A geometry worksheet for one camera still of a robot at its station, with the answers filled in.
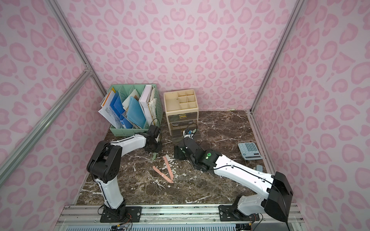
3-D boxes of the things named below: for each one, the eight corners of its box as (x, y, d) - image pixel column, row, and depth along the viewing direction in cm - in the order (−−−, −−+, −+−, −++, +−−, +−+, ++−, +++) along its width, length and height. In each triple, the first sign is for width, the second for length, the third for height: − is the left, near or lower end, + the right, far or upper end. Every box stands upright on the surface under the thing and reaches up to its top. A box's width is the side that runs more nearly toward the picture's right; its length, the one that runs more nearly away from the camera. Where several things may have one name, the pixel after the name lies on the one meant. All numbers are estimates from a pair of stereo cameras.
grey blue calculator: (245, 161, 94) (246, 159, 91) (238, 145, 102) (239, 143, 99) (260, 159, 95) (262, 156, 92) (252, 143, 103) (254, 141, 100)
